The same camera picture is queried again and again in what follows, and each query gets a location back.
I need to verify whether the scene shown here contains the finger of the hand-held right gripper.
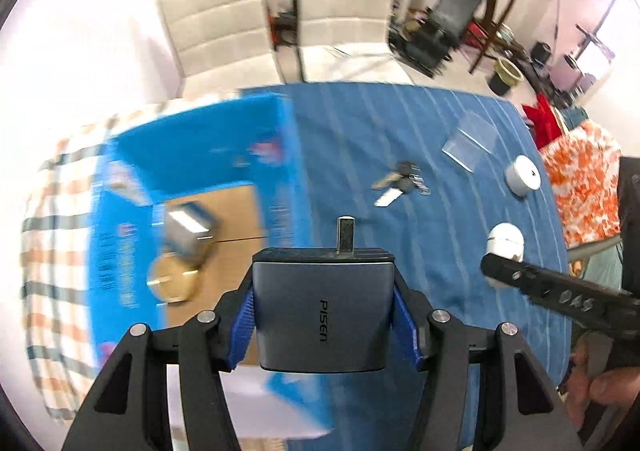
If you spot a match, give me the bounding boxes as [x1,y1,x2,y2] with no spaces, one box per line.
[480,252,640,333]

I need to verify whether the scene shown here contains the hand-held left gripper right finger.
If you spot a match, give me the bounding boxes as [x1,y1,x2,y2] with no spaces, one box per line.
[392,281,583,451]

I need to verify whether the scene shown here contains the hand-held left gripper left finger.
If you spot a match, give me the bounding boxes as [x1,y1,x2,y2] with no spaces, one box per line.
[62,271,257,451]

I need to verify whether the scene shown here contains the grey power adapter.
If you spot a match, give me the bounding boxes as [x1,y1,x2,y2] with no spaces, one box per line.
[251,216,397,375]

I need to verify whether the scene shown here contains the blue cardboard box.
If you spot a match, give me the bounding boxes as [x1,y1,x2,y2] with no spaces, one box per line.
[87,91,337,438]

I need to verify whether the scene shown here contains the person's right hand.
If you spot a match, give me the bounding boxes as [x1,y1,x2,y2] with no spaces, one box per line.
[559,347,640,433]

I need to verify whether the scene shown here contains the orange floral cloth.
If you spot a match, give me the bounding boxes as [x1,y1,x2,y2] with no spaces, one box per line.
[541,120,627,250]

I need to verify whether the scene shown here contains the white egg-shaped case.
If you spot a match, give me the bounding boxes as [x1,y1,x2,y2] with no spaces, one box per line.
[485,222,526,288]

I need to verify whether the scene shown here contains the round gold disc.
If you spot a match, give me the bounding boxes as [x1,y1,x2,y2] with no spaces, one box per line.
[147,253,202,305]

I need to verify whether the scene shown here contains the small grey box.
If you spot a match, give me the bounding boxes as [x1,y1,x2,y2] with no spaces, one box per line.
[164,201,222,258]

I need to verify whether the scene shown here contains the white tape roll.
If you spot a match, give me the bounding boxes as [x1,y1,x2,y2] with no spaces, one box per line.
[504,155,542,200]

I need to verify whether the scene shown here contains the red cloth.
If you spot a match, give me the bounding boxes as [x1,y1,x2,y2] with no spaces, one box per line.
[521,92,567,150]

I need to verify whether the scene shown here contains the bunch of keys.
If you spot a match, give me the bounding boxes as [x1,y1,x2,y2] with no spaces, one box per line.
[371,160,431,208]

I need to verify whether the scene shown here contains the clear acrylic holder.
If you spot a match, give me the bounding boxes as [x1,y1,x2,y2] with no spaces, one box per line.
[441,110,499,173]

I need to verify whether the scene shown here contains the dark flower pot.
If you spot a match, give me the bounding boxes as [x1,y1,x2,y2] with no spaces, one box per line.
[487,56,524,97]

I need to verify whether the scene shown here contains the blue striped tablecloth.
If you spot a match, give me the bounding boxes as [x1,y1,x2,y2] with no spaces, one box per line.
[240,82,575,451]

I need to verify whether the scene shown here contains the checked cloth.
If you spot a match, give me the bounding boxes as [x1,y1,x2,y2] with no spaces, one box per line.
[20,91,243,427]

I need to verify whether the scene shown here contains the brown wooden chair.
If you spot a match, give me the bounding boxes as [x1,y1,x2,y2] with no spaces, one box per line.
[466,0,519,75]

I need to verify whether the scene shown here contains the black weight bench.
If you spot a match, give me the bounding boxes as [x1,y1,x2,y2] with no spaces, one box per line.
[400,0,487,78]

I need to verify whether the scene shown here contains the white padded chair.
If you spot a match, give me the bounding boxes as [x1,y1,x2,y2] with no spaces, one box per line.
[158,0,290,98]
[291,0,402,83]

